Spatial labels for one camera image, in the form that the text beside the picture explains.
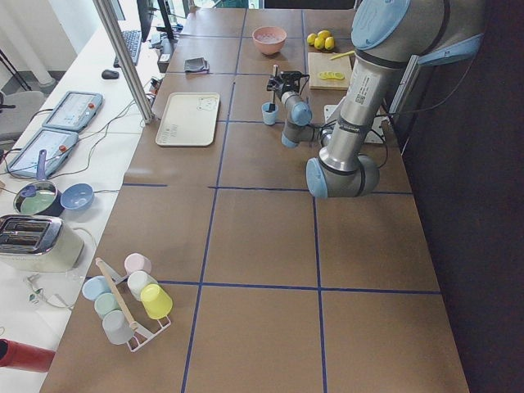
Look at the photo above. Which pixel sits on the blue teach pendant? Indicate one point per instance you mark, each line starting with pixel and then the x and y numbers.
pixel 58 144
pixel 74 111

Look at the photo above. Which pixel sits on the blue bowl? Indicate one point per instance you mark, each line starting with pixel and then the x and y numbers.
pixel 77 197

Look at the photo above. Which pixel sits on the white cup on rack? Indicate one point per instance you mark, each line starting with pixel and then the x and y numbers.
pixel 137 281

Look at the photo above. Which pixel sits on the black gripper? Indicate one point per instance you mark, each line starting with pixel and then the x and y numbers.
pixel 273 84

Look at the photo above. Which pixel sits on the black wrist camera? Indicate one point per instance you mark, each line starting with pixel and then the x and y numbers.
pixel 291 79

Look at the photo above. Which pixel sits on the black computer mouse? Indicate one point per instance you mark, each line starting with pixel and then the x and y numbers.
pixel 110 74

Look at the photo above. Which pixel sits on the lemon slice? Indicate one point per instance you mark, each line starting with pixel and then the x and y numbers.
pixel 331 75

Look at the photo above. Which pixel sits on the light blue paper cup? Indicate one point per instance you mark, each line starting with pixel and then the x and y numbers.
pixel 269 118

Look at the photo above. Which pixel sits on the mint green cup on rack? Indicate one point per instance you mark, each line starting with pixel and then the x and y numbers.
pixel 104 304

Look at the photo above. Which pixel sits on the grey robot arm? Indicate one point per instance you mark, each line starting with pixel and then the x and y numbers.
pixel 385 35

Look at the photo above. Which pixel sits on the aluminium frame post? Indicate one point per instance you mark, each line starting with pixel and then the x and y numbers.
pixel 112 27

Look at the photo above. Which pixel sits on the lower blue teach pendant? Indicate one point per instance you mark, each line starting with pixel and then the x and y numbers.
pixel 58 144

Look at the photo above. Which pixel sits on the silver toaster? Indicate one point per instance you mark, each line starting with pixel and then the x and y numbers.
pixel 43 244

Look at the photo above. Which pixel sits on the wooden cutting board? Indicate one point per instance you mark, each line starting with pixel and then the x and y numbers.
pixel 318 62

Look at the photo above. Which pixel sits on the grey folded cloth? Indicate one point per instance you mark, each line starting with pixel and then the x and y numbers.
pixel 196 65

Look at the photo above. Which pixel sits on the pink cup on rack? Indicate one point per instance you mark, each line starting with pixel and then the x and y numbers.
pixel 137 262

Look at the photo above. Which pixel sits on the grey cup on rack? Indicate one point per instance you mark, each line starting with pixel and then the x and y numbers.
pixel 116 327

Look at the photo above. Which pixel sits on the black keyboard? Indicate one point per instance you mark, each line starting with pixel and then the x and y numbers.
pixel 133 42

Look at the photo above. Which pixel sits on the light blue cup on rack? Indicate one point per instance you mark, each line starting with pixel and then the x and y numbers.
pixel 94 287

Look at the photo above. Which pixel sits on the whole yellow lemon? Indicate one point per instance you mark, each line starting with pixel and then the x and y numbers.
pixel 311 39

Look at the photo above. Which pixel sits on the pink bowl of ice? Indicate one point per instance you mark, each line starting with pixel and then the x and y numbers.
pixel 269 40

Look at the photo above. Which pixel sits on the blue saucepan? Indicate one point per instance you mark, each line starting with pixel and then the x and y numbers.
pixel 41 197

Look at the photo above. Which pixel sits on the red bottle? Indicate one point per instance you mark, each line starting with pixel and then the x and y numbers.
pixel 25 357

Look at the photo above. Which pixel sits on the yellow cup on rack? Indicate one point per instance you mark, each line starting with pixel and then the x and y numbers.
pixel 156 301

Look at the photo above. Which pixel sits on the cream bear serving tray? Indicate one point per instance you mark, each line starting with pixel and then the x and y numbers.
pixel 189 120

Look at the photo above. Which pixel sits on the upper blue teach pendant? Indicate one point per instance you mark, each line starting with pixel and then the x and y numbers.
pixel 74 111

